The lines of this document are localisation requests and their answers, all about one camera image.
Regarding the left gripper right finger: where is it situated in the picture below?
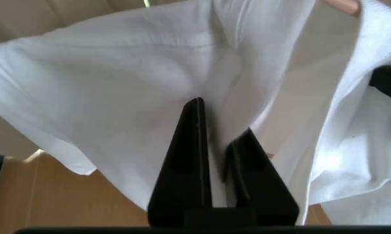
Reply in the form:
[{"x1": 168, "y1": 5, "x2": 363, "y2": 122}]
[{"x1": 223, "y1": 127, "x2": 300, "y2": 227}]

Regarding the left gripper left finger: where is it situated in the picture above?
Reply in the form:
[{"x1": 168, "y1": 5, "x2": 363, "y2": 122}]
[{"x1": 147, "y1": 96, "x2": 214, "y2": 228}]

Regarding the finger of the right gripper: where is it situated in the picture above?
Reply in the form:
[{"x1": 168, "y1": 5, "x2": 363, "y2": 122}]
[{"x1": 368, "y1": 64, "x2": 391, "y2": 105}]

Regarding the pink clothes hanger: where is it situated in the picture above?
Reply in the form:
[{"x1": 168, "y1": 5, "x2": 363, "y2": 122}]
[{"x1": 322, "y1": 0, "x2": 362, "y2": 18}]

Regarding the white printed shirt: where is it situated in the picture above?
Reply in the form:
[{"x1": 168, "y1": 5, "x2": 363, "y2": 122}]
[{"x1": 0, "y1": 0, "x2": 391, "y2": 227}]

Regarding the beige curtain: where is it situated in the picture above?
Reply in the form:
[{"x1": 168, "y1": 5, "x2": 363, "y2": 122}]
[{"x1": 0, "y1": 0, "x2": 391, "y2": 161}]

